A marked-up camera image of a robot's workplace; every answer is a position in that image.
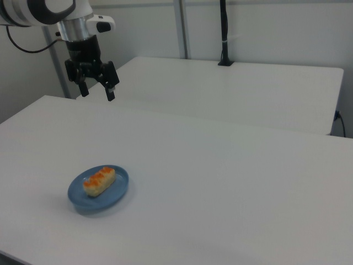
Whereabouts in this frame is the black camera pole with base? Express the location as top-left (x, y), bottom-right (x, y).
top-left (217, 0), bottom-right (236, 67)

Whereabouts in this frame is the white adjacent table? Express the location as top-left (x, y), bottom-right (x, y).
top-left (76, 56), bottom-right (345, 136)

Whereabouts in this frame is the orange glazed bread loaf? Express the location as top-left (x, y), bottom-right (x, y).
top-left (83, 166), bottom-right (116, 198)

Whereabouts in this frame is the blue round plate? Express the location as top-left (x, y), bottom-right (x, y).
top-left (67, 164), bottom-right (130, 214)

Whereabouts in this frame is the black cable with blue plug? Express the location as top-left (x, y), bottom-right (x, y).
top-left (334, 110), bottom-right (347, 138)

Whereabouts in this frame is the aluminium frame post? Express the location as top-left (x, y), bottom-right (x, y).
top-left (173, 0), bottom-right (191, 60)
top-left (41, 26), bottom-right (72, 99)

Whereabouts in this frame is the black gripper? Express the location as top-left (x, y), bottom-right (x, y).
top-left (65, 34), bottom-right (121, 103)

